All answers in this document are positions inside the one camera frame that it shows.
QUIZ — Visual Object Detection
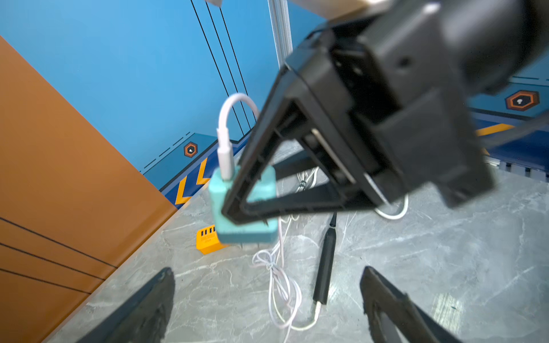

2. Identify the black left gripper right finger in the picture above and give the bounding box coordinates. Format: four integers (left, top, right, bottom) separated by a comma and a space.
360, 266, 460, 342

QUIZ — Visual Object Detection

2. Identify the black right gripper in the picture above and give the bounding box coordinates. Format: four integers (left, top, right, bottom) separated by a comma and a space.
287, 1, 493, 208

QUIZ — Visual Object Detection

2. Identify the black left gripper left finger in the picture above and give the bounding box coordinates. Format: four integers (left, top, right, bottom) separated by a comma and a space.
79, 267, 175, 342

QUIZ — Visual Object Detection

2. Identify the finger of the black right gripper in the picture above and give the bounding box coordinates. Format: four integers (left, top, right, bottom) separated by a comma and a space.
231, 158, 386, 224
222, 67, 313, 220

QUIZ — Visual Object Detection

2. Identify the teal usb charger block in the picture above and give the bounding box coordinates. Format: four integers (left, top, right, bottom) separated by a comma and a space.
207, 164, 280, 245

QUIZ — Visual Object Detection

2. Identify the black electric toothbrush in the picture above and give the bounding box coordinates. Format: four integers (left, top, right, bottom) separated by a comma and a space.
313, 213, 337, 305

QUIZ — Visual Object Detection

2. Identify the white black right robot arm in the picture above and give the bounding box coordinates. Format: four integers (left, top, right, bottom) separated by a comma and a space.
222, 1, 548, 224

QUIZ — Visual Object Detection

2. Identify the yellow power strip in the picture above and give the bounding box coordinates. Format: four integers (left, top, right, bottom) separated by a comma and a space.
196, 225, 227, 255

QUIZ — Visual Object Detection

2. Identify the aluminium corner post right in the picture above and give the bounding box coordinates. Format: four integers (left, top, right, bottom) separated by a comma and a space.
267, 0, 293, 69

